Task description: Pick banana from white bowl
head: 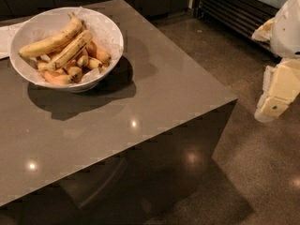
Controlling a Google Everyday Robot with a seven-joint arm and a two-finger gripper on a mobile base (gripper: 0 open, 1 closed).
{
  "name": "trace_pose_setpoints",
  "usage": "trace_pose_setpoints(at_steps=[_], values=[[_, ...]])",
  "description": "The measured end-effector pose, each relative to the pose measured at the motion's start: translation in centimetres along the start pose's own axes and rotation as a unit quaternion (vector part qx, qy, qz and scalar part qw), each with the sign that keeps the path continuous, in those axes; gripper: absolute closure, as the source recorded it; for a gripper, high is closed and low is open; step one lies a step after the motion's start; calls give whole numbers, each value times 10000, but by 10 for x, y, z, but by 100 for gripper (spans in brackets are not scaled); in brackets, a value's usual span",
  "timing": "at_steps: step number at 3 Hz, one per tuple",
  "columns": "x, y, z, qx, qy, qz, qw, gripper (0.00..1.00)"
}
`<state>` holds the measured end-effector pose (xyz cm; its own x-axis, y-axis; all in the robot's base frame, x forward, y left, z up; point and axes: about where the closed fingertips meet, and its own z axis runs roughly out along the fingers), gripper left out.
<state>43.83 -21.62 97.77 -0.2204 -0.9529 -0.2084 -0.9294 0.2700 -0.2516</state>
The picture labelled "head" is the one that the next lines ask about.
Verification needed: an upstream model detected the white napkin at left edge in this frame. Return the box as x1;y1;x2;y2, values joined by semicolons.
0;22;23;59

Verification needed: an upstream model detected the long yellow banana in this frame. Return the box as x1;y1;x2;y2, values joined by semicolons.
47;30;93;70
18;12;83;58

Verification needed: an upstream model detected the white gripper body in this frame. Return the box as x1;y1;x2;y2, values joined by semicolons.
270;0;300;59

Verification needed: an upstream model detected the dark appliance with vent grille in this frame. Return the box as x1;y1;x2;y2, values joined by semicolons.
196;0;287;38

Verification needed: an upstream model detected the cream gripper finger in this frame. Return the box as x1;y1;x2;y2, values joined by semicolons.
254;59;300;123
252;18;274;42

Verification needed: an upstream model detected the long top yellow banana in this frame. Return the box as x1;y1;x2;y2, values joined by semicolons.
18;12;83;58

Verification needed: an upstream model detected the middle small banana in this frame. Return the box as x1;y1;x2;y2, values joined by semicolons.
64;60;83;79

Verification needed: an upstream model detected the bottom left small banana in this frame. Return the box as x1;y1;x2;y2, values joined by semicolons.
42;70;72;84

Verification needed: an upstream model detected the small banana right of centre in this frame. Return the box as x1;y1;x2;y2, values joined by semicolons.
86;57;102;70

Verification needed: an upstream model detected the right small orange banana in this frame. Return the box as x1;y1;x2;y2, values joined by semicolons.
86;41;112;64

